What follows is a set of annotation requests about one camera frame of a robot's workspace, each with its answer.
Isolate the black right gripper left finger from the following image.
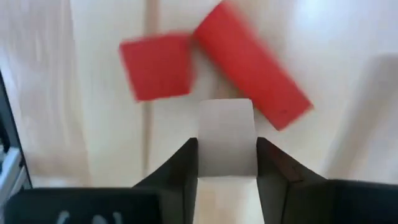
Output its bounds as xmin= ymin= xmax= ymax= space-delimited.
xmin=2 ymin=138 xmax=199 ymax=224

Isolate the small red wooden block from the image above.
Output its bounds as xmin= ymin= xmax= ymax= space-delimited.
xmin=119 ymin=32 xmax=196 ymax=103

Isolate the small tan wooden block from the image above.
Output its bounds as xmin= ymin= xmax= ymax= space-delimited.
xmin=197 ymin=98 xmax=259 ymax=179

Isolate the long red wooden block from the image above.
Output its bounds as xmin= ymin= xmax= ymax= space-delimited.
xmin=192 ymin=1 xmax=314 ymax=131

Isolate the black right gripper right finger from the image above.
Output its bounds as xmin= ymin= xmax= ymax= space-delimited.
xmin=256 ymin=136 xmax=398 ymax=224

